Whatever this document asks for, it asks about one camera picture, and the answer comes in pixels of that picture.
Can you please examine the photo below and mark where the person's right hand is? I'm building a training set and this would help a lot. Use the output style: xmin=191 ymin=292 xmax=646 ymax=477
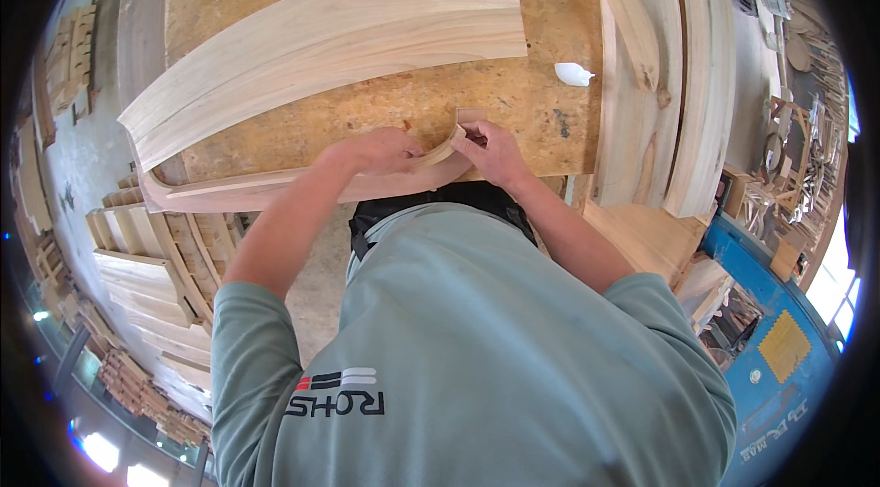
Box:
xmin=450 ymin=119 xmax=536 ymax=193

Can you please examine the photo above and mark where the person's left hand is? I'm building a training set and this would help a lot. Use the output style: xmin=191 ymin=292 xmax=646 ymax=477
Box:
xmin=318 ymin=127 xmax=427 ymax=177

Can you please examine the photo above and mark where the thin curved wooden strip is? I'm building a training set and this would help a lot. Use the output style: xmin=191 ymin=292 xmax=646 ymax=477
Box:
xmin=165 ymin=107 xmax=488 ymax=200

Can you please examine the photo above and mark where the wide light wooden board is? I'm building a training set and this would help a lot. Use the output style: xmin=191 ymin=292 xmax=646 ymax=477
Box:
xmin=117 ymin=0 xmax=529 ymax=172

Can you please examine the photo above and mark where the long curved pinkish wooden plank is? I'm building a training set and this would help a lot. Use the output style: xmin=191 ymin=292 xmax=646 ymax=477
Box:
xmin=139 ymin=156 xmax=484 ymax=214

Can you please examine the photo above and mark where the small white plastic piece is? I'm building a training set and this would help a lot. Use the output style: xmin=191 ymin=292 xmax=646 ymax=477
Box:
xmin=554 ymin=61 xmax=596 ymax=88

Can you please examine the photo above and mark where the person's body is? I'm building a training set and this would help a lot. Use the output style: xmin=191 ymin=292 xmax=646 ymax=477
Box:
xmin=209 ymin=181 xmax=738 ymax=487

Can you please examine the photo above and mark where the short curved wooden piece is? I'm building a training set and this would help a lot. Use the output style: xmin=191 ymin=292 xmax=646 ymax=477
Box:
xmin=590 ymin=0 xmax=661 ymax=93

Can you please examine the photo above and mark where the light wooden box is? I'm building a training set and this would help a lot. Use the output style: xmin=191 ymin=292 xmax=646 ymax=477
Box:
xmin=583 ymin=200 xmax=710 ymax=290

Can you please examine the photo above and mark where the heap of wooden boards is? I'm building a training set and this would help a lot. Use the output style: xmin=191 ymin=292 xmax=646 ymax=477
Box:
xmin=84 ymin=173 xmax=242 ymax=412

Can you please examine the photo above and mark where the stack of long wide planks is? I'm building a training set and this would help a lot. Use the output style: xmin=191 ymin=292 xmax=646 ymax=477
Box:
xmin=590 ymin=0 xmax=738 ymax=219

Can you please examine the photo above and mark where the grey plywood sheet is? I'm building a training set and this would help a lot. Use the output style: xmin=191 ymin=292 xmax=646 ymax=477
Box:
xmin=115 ymin=0 xmax=181 ymax=111

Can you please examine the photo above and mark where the stack of small wooden parts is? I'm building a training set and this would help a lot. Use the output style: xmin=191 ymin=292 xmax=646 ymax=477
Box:
xmin=43 ymin=0 xmax=119 ymax=125

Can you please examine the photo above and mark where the stack of brown wooden slats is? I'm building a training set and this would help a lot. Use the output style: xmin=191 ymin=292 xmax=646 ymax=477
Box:
xmin=96 ymin=348 xmax=212 ymax=448

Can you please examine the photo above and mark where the row of wooden pieces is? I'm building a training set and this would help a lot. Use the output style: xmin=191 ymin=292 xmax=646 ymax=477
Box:
xmin=12 ymin=112 xmax=78 ymax=302

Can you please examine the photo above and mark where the blue machine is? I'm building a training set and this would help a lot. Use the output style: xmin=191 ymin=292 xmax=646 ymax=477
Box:
xmin=700 ymin=214 xmax=845 ymax=487

